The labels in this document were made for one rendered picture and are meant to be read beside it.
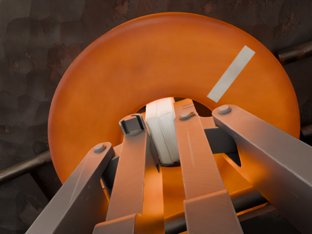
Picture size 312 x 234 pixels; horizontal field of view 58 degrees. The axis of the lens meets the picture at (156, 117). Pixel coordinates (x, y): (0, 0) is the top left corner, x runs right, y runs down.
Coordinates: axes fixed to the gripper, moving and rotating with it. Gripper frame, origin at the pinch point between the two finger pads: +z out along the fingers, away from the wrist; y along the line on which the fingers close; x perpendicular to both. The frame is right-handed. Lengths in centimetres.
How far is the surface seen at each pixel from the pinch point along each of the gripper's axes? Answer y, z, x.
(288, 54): 10.2, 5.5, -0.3
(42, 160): -12.4, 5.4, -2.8
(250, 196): 3.5, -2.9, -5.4
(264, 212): 4.0, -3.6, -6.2
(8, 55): -11.5, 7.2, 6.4
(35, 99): -11.0, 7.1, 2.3
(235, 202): 2.6, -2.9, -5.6
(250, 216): 3.2, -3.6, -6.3
